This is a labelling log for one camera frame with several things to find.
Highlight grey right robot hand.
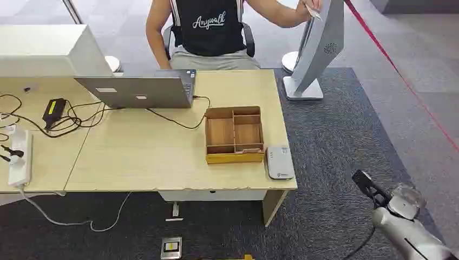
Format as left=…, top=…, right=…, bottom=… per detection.
left=386, top=182, right=428, bottom=221

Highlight white card reader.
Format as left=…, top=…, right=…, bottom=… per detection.
left=265, top=145, right=296, bottom=181

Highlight pale wooden desk leg panel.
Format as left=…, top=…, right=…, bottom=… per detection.
left=262, top=189, right=290, bottom=228

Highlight red barrier tape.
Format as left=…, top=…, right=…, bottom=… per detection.
left=344, top=0, right=459, bottom=152

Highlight silver standing display kiosk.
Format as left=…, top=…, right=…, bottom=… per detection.
left=282, top=0, right=345, bottom=101

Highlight white round stanchion base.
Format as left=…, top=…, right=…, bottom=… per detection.
left=281, top=50, right=300, bottom=74

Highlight wooden compartment box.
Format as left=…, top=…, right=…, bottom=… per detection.
left=204, top=105, right=266, bottom=165

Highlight white desk drawer unit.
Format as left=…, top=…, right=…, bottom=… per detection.
left=158, top=189, right=268, bottom=203

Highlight person's left hand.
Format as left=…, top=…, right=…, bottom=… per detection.
left=296, top=0, right=323, bottom=23

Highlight black office chair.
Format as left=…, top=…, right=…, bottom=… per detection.
left=163, top=21, right=256, bottom=61

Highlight steel floor socket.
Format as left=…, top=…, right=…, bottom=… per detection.
left=160, top=237, right=183, bottom=260

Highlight seated person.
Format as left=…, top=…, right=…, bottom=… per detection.
left=145, top=0, right=324, bottom=71

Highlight grey laptop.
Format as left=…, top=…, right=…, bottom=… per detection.
left=74, top=69, right=197, bottom=110

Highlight black power adapter yellow label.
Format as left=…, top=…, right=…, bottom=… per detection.
left=42, top=97, right=68, bottom=129

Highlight grey stanchion pole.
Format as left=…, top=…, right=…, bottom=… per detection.
left=62, top=0, right=84, bottom=25

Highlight white power strip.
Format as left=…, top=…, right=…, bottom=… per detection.
left=7, top=128, right=34, bottom=188

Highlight white monitor back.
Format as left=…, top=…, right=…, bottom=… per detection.
left=0, top=24, right=114, bottom=79

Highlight black plug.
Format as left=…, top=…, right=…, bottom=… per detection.
left=0, top=144, right=25, bottom=163

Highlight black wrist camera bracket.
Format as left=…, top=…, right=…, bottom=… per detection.
left=351, top=170, right=392, bottom=210

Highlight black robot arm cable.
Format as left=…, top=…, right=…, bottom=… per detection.
left=342, top=225, right=377, bottom=260

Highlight white floor bracket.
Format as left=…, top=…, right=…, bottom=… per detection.
left=165, top=201, right=184, bottom=223

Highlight black laptop charger cable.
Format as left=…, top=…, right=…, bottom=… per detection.
left=145, top=95, right=212, bottom=130

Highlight white power strip cable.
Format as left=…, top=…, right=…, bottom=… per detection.
left=17, top=185, right=132, bottom=233

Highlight black tangled cable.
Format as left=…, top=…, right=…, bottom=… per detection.
left=0, top=93, right=124, bottom=142

